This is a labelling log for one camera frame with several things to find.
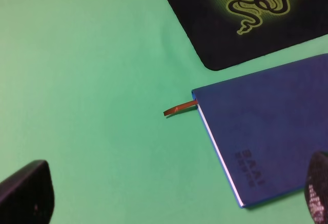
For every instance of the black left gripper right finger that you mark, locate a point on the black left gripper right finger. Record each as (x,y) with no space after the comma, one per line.
(315,190)

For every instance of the blue hardcover notebook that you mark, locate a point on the blue hardcover notebook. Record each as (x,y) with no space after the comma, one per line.
(265,126)

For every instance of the black green logo mouse pad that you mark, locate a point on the black green logo mouse pad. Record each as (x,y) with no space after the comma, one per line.
(225,33)

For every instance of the brown ribbon bookmark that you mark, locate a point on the brown ribbon bookmark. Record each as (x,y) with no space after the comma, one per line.
(180,107)

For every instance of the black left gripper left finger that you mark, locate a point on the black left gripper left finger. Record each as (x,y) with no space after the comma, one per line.
(27,196)

